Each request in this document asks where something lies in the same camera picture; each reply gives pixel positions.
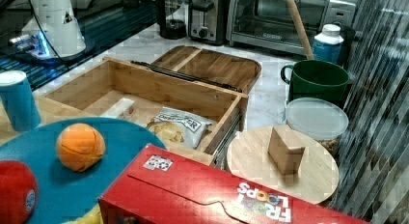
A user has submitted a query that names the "white butter stick box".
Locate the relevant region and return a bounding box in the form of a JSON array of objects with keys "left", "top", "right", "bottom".
[{"left": 101, "top": 98, "right": 135, "bottom": 120}]

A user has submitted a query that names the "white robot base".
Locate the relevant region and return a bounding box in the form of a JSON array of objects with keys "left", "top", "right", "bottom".
[{"left": 9, "top": 0, "right": 94, "bottom": 61}]

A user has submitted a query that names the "wooden drawer box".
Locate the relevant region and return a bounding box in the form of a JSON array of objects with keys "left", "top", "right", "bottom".
[{"left": 42, "top": 58, "right": 249, "bottom": 166}]

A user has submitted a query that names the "white chips bag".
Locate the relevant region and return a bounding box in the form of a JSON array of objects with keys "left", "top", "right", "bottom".
[{"left": 147, "top": 107, "right": 215, "bottom": 149}]

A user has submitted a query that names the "wooden cutting board tray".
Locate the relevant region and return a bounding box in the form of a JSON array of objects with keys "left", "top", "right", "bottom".
[{"left": 152, "top": 45, "right": 261, "bottom": 94}]

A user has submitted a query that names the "ceramic jar wooden lid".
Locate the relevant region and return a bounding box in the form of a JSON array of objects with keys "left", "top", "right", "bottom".
[{"left": 227, "top": 126, "right": 339, "bottom": 204}]

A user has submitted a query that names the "red Froot Loops box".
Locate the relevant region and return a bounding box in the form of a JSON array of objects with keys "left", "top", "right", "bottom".
[{"left": 99, "top": 145, "right": 368, "bottom": 224}]

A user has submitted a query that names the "silver toaster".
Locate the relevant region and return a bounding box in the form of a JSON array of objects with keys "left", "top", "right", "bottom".
[{"left": 188, "top": 0, "right": 231, "bottom": 45}]

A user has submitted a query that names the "black French press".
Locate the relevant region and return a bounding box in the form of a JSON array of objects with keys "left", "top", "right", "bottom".
[{"left": 156, "top": 0, "right": 188, "bottom": 40}]

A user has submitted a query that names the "silver toaster oven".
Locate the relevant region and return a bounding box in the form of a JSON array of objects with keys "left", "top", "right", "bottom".
[{"left": 227, "top": 0, "right": 358, "bottom": 55}]

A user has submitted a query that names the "clear jar with nuts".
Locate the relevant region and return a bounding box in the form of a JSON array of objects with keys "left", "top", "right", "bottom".
[{"left": 286, "top": 98, "right": 349, "bottom": 154}]

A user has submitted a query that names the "green mug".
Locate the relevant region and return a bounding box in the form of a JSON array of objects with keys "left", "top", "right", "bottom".
[{"left": 281, "top": 60, "right": 349, "bottom": 103}]

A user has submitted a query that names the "orange toy fruit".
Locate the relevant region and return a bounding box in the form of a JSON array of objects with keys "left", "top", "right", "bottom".
[{"left": 56, "top": 123, "right": 106, "bottom": 172}]

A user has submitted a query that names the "white and blue bottle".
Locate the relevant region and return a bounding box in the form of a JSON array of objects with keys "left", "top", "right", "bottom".
[{"left": 313, "top": 24, "right": 343, "bottom": 64}]

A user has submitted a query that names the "wooden rolling pin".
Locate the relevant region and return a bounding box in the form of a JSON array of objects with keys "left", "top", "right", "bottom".
[{"left": 286, "top": 0, "right": 314, "bottom": 60}]

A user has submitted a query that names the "yellow toy banana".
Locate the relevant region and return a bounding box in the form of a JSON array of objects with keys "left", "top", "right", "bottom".
[{"left": 64, "top": 205, "right": 103, "bottom": 224}]

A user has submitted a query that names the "teal plate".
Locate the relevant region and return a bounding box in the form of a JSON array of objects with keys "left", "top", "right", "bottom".
[{"left": 0, "top": 117, "right": 164, "bottom": 224}]

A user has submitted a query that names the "blue cylindrical can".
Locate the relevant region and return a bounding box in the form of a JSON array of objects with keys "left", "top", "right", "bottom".
[{"left": 0, "top": 70, "right": 41, "bottom": 131}]

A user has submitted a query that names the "red toy apple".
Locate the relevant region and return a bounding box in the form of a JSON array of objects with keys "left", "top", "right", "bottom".
[{"left": 0, "top": 160, "right": 38, "bottom": 224}]

